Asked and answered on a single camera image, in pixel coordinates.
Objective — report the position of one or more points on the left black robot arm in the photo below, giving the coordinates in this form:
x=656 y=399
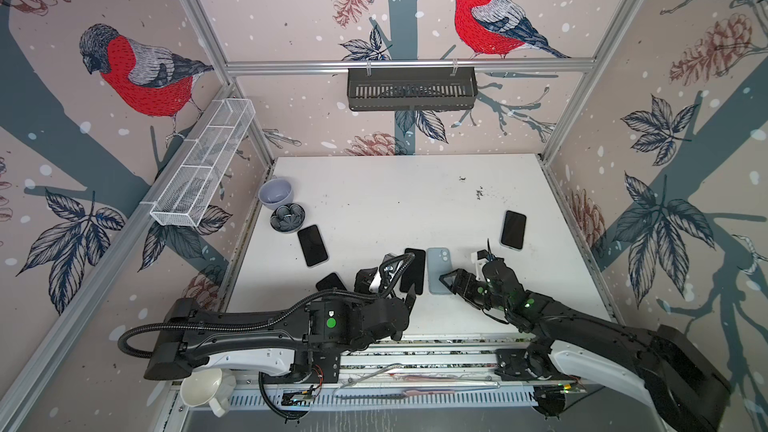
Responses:
x=331 y=321

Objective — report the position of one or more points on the aluminium front rail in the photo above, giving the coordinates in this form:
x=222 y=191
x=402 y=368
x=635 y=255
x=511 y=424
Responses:
x=413 y=374

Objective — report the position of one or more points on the black wire wall basket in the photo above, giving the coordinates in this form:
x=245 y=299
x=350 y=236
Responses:
x=412 y=89

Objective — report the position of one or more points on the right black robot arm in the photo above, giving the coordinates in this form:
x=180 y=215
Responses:
x=660 y=368

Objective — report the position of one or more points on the dark grey flower dish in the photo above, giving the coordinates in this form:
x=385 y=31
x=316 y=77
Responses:
x=288 y=218

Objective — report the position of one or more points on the lavender bowl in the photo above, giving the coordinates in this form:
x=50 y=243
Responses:
x=275 y=193

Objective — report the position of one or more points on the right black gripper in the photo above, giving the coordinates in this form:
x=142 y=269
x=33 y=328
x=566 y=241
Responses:
x=464 y=290

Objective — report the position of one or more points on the black phone from case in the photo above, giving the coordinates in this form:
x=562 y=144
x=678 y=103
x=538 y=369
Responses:
x=413 y=276

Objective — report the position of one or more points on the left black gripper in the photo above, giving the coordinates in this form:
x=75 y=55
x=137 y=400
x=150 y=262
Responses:
x=365 y=285

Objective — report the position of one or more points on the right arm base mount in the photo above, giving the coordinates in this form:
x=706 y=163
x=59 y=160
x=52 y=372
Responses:
x=527 y=364

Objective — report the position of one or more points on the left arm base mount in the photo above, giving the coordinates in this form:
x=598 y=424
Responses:
x=314 y=367

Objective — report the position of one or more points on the light blue phone case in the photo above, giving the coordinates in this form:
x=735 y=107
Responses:
x=438 y=263

